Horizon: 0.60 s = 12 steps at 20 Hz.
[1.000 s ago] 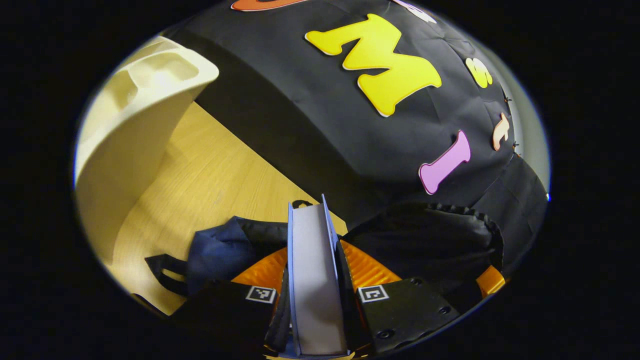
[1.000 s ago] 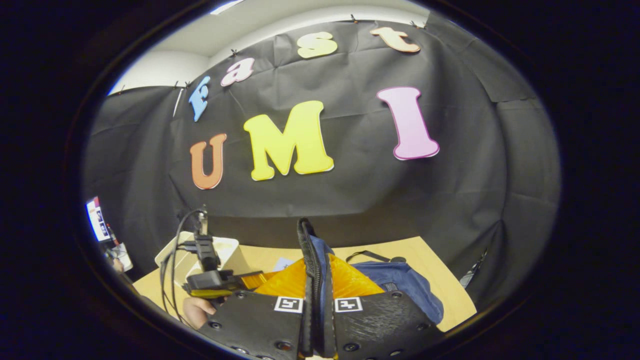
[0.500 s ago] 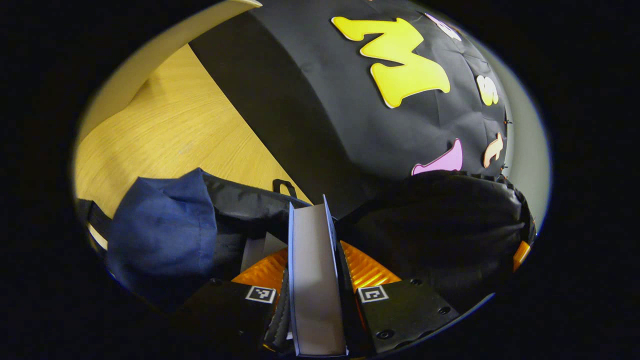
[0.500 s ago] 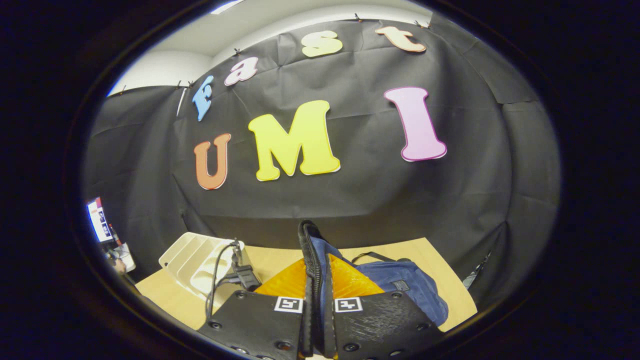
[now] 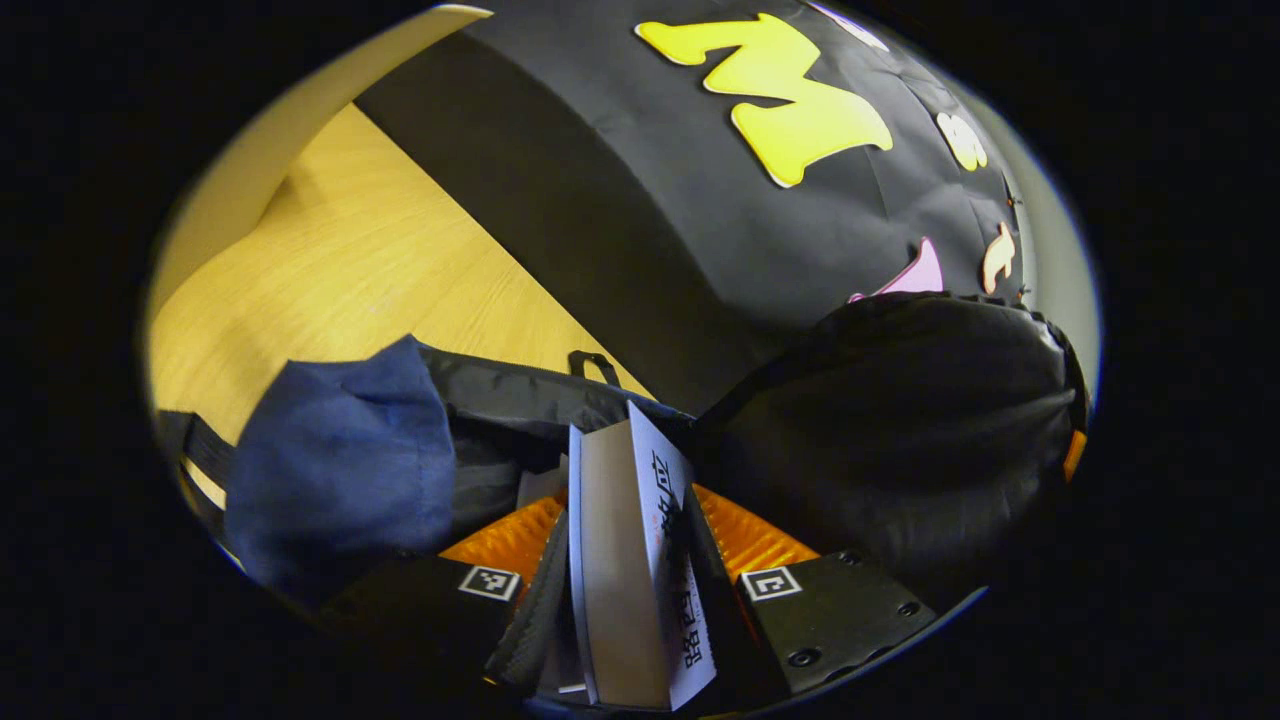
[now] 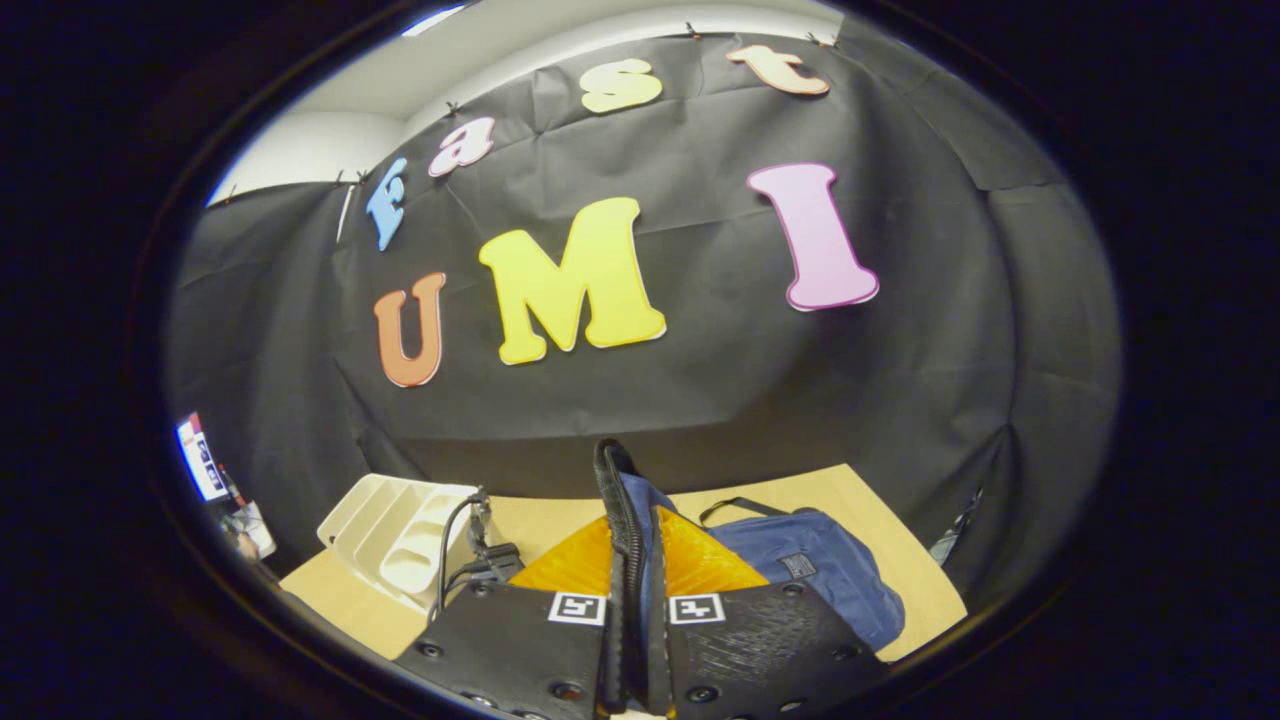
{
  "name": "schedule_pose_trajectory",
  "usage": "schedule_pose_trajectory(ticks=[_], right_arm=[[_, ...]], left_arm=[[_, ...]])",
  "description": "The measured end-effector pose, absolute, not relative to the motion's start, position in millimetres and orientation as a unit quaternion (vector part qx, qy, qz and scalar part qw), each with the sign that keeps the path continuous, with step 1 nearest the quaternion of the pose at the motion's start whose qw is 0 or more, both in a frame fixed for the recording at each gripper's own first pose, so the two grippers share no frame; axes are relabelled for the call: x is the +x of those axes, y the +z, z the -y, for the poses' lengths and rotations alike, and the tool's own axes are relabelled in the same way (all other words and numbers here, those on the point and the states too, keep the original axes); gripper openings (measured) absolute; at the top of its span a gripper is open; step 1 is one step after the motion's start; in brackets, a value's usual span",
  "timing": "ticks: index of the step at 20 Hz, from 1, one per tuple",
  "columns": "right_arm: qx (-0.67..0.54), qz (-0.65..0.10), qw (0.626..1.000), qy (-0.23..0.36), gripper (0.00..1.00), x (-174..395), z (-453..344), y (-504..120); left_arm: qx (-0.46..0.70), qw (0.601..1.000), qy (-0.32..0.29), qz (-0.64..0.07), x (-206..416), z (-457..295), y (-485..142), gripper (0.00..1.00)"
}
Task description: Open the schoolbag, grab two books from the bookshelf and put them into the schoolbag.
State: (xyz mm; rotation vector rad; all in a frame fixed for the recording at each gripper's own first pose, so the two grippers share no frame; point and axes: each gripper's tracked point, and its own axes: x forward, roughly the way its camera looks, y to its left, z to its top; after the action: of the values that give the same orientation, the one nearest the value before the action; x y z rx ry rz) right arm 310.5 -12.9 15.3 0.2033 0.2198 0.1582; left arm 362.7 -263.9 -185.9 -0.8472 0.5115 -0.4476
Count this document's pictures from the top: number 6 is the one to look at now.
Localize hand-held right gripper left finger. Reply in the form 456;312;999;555
393;513;631;720

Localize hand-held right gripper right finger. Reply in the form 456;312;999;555
650;503;891;720

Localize blue schoolbag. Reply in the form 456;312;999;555
593;438;906;717

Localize white bookshelf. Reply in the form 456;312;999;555
317;473;481;613

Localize white side table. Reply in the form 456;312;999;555
215;498;279;563

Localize black backdrop cloth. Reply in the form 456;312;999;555
165;30;1126;611

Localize computer monitor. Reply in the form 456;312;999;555
175;410;233;504

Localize black cable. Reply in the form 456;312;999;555
435;492;489;623

